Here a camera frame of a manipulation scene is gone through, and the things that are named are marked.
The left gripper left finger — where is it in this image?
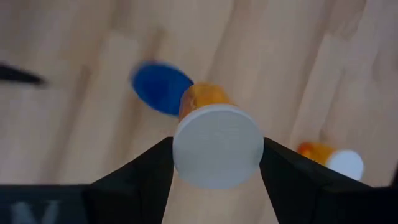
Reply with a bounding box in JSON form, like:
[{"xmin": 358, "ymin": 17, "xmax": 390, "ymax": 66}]
[{"xmin": 82, "ymin": 136, "xmax": 175, "ymax": 224}]

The amber pill bottle white cap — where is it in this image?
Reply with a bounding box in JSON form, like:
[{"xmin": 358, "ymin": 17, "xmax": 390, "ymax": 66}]
[
  {"xmin": 172, "ymin": 82, "xmax": 265, "ymax": 190},
  {"xmin": 297, "ymin": 141, "xmax": 364, "ymax": 182}
]

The clear bottle blue cap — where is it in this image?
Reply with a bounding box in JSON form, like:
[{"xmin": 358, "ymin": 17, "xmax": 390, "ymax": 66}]
[{"xmin": 129, "ymin": 60, "xmax": 194, "ymax": 116}]

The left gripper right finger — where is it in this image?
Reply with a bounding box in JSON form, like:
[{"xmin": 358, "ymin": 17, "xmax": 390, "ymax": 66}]
[{"xmin": 259, "ymin": 137, "xmax": 373, "ymax": 224}]

